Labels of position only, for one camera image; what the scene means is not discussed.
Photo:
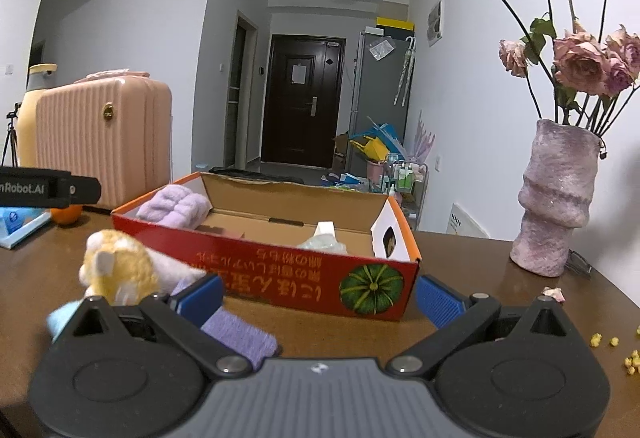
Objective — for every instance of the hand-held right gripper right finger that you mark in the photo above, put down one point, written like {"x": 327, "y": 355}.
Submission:
{"x": 437, "y": 300}

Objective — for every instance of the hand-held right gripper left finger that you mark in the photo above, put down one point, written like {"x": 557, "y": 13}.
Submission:
{"x": 202, "y": 300}

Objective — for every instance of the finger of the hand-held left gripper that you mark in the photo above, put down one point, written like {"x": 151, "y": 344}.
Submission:
{"x": 86, "y": 191}

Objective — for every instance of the purple knitted sock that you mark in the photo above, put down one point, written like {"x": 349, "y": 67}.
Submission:
{"x": 240, "y": 338}

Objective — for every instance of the yellow plush toy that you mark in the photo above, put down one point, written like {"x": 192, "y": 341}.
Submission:
{"x": 120, "y": 263}

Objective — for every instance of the lavender fluffy towel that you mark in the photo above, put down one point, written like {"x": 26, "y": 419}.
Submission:
{"x": 170, "y": 208}

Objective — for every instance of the red cardboard box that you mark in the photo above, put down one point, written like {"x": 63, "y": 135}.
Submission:
{"x": 300, "y": 278}

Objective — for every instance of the white translucent bag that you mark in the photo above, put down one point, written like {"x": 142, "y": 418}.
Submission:
{"x": 322, "y": 245}

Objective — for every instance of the light blue fuzzy sock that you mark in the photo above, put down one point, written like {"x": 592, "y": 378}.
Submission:
{"x": 62, "y": 318}

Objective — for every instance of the orange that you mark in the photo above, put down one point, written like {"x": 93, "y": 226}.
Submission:
{"x": 67, "y": 215}

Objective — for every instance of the blue tissue pack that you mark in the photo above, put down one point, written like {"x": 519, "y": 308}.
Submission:
{"x": 20, "y": 227}

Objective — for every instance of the black tripod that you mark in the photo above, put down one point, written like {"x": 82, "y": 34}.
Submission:
{"x": 11, "y": 138}

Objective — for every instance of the pink ribbed suitcase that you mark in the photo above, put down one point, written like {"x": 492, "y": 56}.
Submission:
{"x": 100, "y": 138}

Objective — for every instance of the yellow thermos bottle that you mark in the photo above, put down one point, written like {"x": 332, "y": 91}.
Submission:
{"x": 29, "y": 118}

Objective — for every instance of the white low radiator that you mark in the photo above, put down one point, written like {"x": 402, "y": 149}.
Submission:
{"x": 467, "y": 220}

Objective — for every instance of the fallen pink petal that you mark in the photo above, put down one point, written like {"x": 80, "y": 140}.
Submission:
{"x": 553, "y": 294}

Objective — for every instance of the white rolling cart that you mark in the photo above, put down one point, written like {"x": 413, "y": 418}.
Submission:
{"x": 407, "y": 183}

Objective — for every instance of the dark doormat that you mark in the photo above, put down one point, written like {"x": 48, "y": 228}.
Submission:
{"x": 260, "y": 174}

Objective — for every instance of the pink bin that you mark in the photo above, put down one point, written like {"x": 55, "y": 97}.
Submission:
{"x": 375, "y": 175}

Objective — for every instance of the black eyeglasses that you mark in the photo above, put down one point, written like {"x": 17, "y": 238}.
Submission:
{"x": 580, "y": 264}

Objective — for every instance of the blue and green packets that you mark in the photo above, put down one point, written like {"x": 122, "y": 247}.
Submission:
{"x": 347, "y": 180}

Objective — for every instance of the purple ceramic vase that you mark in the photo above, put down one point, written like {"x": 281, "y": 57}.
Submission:
{"x": 550, "y": 198}

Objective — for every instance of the lavender wrapping paper bundle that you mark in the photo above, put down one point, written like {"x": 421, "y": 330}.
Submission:
{"x": 422, "y": 140}

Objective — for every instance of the blue and yellow bags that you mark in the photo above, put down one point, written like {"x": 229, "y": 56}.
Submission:
{"x": 375, "y": 145}

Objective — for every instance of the grey interior door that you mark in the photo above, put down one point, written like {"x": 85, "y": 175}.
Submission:
{"x": 240, "y": 93}

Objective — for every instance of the dark brown entrance door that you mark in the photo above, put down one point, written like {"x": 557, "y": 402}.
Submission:
{"x": 300, "y": 128}

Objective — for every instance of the scattered yellow flower buds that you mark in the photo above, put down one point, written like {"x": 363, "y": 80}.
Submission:
{"x": 631, "y": 360}

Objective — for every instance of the grey refrigerator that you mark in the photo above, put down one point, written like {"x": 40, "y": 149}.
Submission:
{"x": 375, "y": 98}

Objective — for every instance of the white folded umbrella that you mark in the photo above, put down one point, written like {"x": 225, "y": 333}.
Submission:
{"x": 405, "y": 73}

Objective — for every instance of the white paper notice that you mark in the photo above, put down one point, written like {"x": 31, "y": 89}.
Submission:
{"x": 298, "y": 73}

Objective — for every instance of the clear plastic bag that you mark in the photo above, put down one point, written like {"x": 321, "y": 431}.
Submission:
{"x": 381, "y": 49}

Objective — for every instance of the yellow and black box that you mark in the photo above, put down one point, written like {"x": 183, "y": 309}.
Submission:
{"x": 395, "y": 24}

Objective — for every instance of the dried pink roses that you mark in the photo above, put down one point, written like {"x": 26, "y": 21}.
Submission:
{"x": 580, "y": 58}

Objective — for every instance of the white wall panel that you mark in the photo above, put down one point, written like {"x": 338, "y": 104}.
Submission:
{"x": 436, "y": 23}

